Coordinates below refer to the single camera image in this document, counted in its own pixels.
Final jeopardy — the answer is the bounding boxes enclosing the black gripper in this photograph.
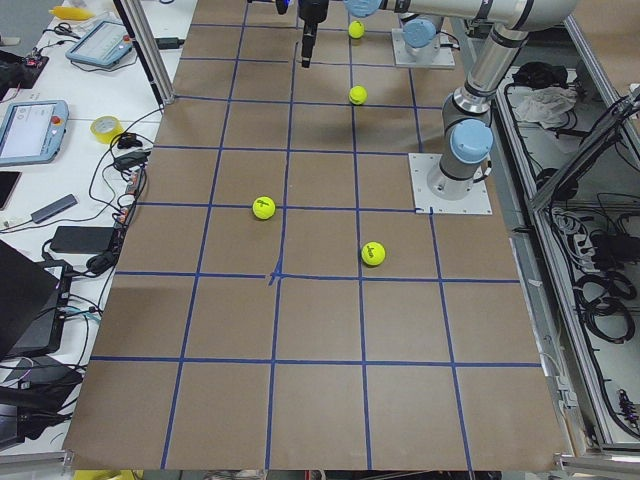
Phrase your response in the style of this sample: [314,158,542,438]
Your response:
[298,0,329,68]

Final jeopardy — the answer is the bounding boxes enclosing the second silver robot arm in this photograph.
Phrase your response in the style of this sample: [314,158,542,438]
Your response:
[400,13,444,56]

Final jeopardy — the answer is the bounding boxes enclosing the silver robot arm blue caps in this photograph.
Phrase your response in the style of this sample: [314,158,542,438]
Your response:
[343,1,577,200]

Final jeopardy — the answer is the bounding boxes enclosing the far tennis ball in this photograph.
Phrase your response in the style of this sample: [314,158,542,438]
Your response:
[348,20,365,40]

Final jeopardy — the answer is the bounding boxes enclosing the tennis ball at edge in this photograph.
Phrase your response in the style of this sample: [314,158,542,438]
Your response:
[348,85,368,106]

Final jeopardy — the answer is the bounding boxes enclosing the Wilson 3 tennis ball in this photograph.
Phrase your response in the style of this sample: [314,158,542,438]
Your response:
[252,196,276,220]

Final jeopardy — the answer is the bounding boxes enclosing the Head tennis ball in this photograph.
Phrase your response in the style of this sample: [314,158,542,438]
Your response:
[360,241,386,267]

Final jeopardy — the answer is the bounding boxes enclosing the far teach pendant tablet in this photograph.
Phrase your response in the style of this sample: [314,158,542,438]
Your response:
[65,20,133,69]

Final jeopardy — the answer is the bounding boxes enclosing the teach pendant tablet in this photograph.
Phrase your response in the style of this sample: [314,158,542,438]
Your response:
[1,100,69,167]
[65,20,133,69]

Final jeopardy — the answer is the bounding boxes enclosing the yellow tape roll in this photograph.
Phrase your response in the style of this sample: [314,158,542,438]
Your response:
[90,115,124,144]

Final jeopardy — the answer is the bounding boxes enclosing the yellow banana toy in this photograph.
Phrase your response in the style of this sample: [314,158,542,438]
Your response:
[49,5,95,21]

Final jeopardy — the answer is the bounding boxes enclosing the white crumpled cloth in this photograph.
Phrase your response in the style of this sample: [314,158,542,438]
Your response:
[514,87,578,129]

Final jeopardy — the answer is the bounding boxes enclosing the grey usb hub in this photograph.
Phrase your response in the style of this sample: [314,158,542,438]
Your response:
[31,194,78,224]

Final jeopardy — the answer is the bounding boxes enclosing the near teach pendant tablet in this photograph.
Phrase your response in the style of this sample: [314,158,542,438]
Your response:
[1,100,69,167]

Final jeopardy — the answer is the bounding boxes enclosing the black power adapter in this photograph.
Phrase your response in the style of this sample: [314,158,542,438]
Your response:
[50,226,115,254]

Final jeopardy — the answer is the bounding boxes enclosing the black laptop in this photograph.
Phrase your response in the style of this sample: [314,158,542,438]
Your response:
[1,242,71,360]

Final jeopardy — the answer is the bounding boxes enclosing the aluminium frame post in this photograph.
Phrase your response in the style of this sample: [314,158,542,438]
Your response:
[113,0,175,107]

